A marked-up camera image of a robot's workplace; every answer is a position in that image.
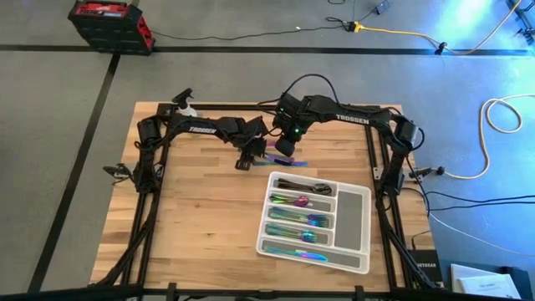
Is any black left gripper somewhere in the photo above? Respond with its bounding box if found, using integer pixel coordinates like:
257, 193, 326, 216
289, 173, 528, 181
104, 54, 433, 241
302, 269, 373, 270
234, 132, 269, 171

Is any iridescent blue purple knife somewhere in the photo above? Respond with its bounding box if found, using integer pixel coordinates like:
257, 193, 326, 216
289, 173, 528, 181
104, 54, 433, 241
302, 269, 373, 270
263, 152, 296, 166

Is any rainbow spoon with red bowl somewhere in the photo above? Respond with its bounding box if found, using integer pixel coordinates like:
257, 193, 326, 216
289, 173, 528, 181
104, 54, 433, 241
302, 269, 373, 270
269, 193, 313, 209

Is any iridescent teal purple fork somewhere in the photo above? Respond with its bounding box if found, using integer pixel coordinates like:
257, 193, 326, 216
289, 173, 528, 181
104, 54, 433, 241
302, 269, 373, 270
269, 207, 331, 228
269, 207, 332, 229

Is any white plastic cutlery tray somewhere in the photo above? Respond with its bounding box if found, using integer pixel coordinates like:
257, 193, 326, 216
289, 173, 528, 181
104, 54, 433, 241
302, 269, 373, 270
255, 170, 373, 276

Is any spray bottle with yellow liquid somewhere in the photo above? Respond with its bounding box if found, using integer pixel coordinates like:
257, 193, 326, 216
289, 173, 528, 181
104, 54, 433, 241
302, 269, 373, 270
171, 87, 198, 118

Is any red and black tool box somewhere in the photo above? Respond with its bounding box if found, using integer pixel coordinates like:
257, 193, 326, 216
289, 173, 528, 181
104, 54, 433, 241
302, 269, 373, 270
67, 0, 155, 57

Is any black metal stand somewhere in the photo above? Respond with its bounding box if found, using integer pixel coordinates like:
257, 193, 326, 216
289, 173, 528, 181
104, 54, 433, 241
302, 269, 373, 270
504, 0, 535, 46

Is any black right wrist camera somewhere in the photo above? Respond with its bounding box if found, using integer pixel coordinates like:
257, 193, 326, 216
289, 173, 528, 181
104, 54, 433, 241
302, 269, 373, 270
274, 137, 298, 158

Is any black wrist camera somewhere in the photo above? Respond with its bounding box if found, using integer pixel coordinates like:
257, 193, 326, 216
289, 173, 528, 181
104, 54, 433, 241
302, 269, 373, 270
274, 137, 298, 158
249, 115, 269, 135

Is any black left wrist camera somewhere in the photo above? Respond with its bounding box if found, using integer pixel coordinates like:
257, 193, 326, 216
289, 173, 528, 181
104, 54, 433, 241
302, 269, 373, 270
249, 115, 269, 135

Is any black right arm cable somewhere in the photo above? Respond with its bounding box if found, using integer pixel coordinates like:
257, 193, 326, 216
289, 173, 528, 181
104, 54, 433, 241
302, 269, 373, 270
257, 74, 340, 110

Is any black aluminium table frame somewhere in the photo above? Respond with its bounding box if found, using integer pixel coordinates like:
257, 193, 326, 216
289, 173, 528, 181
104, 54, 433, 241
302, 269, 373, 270
89, 102, 442, 301

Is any thin black floor cable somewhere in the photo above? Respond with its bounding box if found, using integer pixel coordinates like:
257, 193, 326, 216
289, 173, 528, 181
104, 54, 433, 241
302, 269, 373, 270
149, 16, 356, 42

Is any yellow extension cord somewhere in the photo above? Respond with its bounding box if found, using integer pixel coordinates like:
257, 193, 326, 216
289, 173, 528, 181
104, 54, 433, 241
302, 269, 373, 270
353, 0, 523, 56

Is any cream coiled cable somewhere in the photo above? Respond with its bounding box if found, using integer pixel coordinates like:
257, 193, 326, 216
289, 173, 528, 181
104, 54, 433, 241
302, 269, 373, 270
442, 94, 535, 181

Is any black network switch box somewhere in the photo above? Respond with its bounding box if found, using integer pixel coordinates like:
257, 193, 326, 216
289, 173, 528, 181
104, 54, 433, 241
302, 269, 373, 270
407, 249, 443, 286

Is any thin white floor cable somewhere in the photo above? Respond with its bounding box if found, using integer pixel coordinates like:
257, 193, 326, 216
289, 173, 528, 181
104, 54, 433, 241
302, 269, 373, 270
425, 208, 535, 257

